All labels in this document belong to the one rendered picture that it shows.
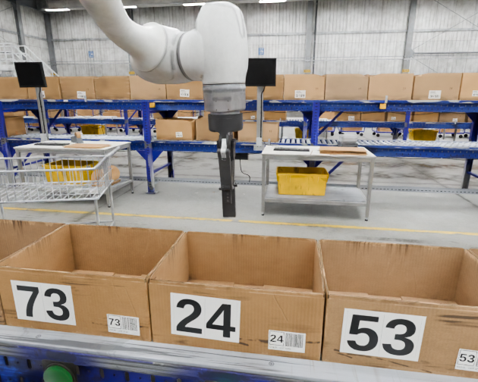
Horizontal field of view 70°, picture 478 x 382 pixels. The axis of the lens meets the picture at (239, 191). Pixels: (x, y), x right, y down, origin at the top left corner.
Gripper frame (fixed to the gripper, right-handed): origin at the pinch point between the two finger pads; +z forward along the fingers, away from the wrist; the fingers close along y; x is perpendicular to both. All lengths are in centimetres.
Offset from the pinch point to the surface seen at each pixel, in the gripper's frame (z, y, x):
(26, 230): 18, -24, -71
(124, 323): 27.2, 8.8, -25.1
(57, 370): 35, 15, -39
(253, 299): 18.7, 10.7, 5.7
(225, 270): 28.5, -18.7, -4.4
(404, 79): -31, -430, 190
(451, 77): -32, -426, 248
